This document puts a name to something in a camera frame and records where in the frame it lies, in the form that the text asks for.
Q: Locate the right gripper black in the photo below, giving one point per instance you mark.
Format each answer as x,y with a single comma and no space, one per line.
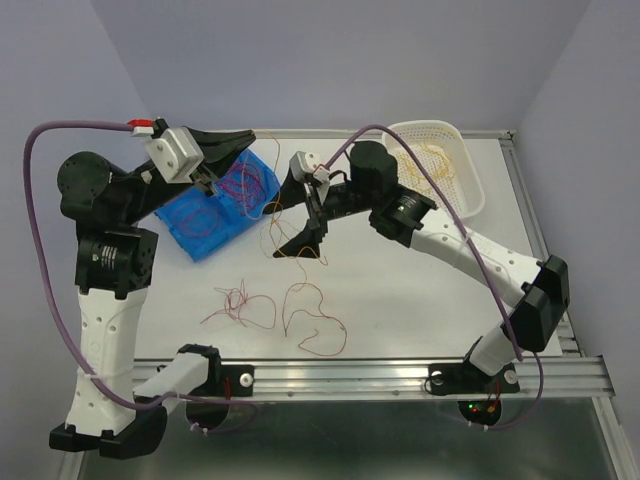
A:
307,243

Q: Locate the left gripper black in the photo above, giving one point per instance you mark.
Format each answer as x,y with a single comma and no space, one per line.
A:
220,148

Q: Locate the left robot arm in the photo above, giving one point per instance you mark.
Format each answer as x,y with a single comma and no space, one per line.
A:
113,273

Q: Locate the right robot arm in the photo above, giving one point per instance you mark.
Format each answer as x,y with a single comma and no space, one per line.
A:
537,291

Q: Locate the blue plastic bin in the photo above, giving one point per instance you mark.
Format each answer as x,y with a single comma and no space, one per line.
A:
202,224

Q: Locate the white perforated basket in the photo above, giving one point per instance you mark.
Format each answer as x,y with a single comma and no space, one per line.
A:
445,162

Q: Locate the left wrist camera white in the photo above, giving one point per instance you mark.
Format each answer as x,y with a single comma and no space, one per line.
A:
175,154

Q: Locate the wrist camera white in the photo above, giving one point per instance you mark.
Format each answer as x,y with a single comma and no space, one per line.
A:
307,167
175,154

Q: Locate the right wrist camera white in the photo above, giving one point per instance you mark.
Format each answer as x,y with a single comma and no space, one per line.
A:
307,167

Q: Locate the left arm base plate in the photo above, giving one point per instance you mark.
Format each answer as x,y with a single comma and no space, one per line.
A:
228,381

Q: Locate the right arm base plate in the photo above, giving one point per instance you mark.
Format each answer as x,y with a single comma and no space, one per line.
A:
461,378

